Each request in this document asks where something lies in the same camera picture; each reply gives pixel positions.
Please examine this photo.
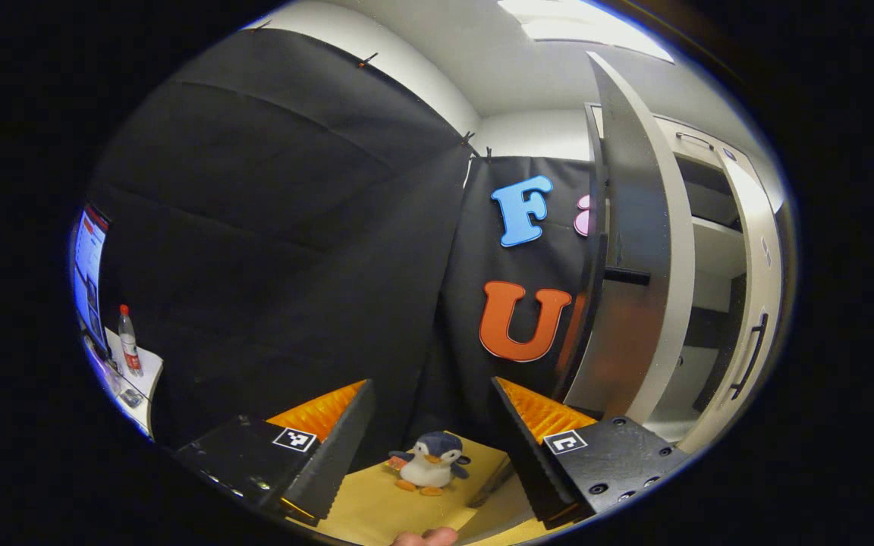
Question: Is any white cabinet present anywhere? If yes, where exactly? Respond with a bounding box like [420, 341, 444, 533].
[589, 105, 787, 444]

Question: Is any red cap bottle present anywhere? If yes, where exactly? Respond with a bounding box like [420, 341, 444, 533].
[118, 304, 143, 378]

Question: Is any white cabinet door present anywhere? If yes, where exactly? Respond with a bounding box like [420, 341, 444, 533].
[676, 144, 785, 456]
[555, 52, 697, 425]

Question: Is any computer monitor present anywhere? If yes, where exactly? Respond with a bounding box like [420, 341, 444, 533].
[71, 203, 113, 357]

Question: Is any penguin plush toy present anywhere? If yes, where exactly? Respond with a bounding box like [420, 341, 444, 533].
[386, 431, 473, 497]

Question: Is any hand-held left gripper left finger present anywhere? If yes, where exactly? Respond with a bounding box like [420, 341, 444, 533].
[173, 378, 376, 526]

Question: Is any white side table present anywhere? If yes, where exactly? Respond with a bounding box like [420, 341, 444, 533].
[82, 326, 165, 441]

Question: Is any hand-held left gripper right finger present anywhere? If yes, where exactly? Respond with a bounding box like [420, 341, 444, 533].
[492, 377, 690, 530]

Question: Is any long ceiling light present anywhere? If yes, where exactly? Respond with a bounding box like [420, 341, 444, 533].
[498, 0, 674, 64]

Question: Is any black backdrop cloth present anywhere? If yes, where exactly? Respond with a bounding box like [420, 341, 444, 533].
[80, 27, 605, 471]

